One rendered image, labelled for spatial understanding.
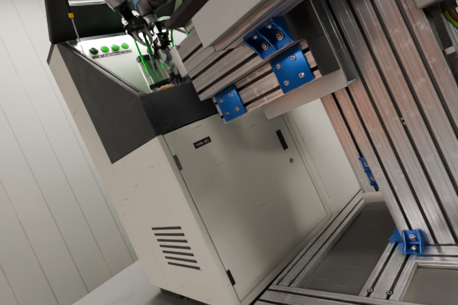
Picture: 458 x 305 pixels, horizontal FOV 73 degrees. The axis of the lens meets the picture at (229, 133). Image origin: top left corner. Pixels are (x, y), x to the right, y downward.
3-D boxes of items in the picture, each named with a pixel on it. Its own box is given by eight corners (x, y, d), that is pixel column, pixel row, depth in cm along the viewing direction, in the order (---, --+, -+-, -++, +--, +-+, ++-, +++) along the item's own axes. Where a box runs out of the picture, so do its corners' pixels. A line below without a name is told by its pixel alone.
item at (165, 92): (165, 132, 114) (147, 93, 114) (161, 135, 118) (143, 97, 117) (269, 91, 153) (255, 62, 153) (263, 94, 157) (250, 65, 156)
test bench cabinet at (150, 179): (247, 333, 112) (155, 136, 111) (176, 304, 158) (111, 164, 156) (339, 231, 157) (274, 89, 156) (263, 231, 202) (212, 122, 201)
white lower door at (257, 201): (240, 302, 114) (163, 134, 113) (237, 301, 115) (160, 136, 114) (328, 215, 154) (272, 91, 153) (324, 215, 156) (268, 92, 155)
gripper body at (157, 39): (160, 44, 145) (149, 21, 145) (153, 53, 152) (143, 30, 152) (173, 42, 150) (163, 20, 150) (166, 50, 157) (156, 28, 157)
